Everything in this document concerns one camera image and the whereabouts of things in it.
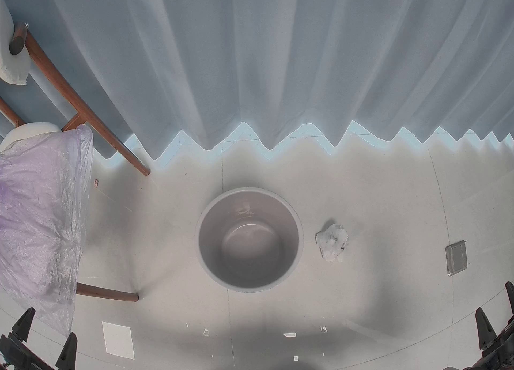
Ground blue-green curtain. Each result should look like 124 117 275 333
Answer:
0 0 135 160

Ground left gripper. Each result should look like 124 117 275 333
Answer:
0 307 78 370

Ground purple plastic bag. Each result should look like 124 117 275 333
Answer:
0 123 94 338

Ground white trash bin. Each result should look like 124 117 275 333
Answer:
195 187 304 293

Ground white curtain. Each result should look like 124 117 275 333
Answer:
35 0 514 160

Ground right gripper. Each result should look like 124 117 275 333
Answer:
462 281 514 370

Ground wooden chair with cream cushions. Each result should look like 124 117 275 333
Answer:
0 0 152 303

